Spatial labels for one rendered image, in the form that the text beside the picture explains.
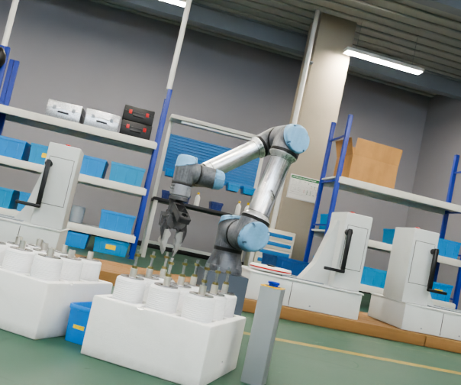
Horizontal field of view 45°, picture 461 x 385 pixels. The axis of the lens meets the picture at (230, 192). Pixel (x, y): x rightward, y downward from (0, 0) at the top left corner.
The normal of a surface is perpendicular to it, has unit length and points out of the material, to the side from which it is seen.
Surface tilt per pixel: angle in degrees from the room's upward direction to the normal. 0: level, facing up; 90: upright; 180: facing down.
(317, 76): 90
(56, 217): 90
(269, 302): 90
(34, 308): 90
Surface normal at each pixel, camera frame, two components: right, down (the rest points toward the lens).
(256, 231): 0.42, 0.14
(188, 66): 0.19, -0.04
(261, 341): -0.29, -0.15
